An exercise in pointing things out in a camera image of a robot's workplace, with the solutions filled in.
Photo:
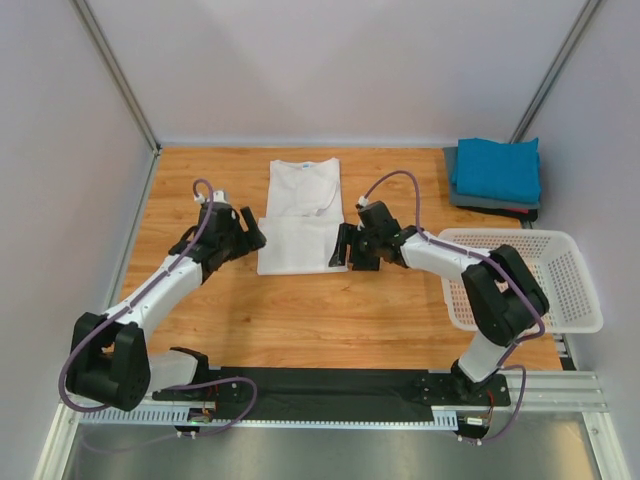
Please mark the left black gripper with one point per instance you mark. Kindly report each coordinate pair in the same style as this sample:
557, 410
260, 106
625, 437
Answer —
253, 236

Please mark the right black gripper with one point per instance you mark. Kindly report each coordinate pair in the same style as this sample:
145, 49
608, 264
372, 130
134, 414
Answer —
345, 237

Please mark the white t-shirt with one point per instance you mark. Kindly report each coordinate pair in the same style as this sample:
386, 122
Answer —
303, 215

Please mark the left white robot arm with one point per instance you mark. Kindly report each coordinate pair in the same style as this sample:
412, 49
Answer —
109, 361

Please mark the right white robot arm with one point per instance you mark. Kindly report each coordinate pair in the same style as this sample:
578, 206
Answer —
507, 303

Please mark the folded black red t-shirt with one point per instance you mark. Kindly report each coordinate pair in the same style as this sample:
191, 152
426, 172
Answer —
527, 215

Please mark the white plastic basket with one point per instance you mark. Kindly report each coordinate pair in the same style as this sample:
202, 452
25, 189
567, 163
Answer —
556, 262

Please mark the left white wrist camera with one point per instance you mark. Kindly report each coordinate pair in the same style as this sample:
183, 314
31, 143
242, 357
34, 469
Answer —
220, 196

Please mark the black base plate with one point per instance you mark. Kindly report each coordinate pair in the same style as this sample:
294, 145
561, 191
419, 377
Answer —
341, 391

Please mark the right aluminium corner post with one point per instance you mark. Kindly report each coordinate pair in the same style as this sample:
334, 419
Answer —
568, 47

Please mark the aluminium corner post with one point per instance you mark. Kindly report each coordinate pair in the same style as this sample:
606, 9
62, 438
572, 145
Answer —
568, 47
98, 38

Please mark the grey slotted cable duct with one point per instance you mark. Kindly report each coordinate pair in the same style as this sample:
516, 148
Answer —
184, 415

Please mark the aluminium frame rail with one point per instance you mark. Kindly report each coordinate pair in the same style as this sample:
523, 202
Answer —
567, 390

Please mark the left aluminium corner post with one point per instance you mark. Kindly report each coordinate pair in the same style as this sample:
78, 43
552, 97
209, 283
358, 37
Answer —
98, 38

